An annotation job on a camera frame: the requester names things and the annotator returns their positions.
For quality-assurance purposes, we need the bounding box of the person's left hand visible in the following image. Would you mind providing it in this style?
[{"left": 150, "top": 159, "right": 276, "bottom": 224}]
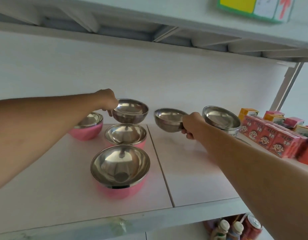
[{"left": 94, "top": 88, "right": 119, "bottom": 118}]

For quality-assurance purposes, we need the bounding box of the person's right hand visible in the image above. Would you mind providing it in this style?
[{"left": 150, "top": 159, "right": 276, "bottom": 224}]
[{"left": 181, "top": 112, "right": 211, "bottom": 141}]

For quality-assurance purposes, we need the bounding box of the pink steel bowl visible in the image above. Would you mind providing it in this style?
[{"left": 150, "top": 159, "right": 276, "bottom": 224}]
[
  {"left": 105, "top": 123, "right": 147, "bottom": 150},
  {"left": 69, "top": 112, "right": 104, "bottom": 142},
  {"left": 90, "top": 145, "right": 151, "bottom": 200}
]

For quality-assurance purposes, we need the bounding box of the white metal shelf rack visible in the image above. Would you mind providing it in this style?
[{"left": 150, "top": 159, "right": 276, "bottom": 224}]
[{"left": 0, "top": 0, "right": 308, "bottom": 240}]

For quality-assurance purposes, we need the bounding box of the person's left forearm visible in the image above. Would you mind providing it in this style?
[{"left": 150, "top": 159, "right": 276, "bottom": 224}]
[{"left": 0, "top": 92, "right": 104, "bottom": 193}]

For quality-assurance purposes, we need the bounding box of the person's right forearm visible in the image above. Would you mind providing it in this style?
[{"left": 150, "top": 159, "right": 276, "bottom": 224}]
[{"left": 199, "top": 121, "right": 308, "bottom": 240}]

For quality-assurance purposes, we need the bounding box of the yellow drink carton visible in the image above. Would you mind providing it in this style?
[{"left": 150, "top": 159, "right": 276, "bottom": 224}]
[
  {"left": 294, "top": 125, "right": 308, "bottom": 138},
  {"left": 263, "top": 113, "right": 286, "bottom": 123},
  {"left": 238, "top": 108, "right": 259, "bottom": 122}
]

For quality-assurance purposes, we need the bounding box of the row of red milk cartons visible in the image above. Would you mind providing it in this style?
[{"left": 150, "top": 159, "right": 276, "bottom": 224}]
[{"left": 239, "top": 115, "right": 308, "bottom": 159}]

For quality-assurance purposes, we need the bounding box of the group of brown tea bottles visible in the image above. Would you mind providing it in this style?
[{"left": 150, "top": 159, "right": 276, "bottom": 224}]
[{"left": 203, "top": 217, "right": 244, "bottom": 240}]

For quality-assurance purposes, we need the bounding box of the red black drink carton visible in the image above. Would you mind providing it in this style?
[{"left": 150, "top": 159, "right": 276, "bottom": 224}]
[{"left": 296, "top": 137, "right": 308, "bottom": 167}]

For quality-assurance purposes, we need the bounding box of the red drink can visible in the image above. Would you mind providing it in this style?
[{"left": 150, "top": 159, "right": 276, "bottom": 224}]
[{"left": 241, "top": 214, "right": 264, "bottom": 240}]

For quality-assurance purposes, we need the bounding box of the green yellow price tag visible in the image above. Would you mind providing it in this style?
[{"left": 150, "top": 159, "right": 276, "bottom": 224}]
[{"left": 217, "top": 0, "right": 296, "bottom": 23}]

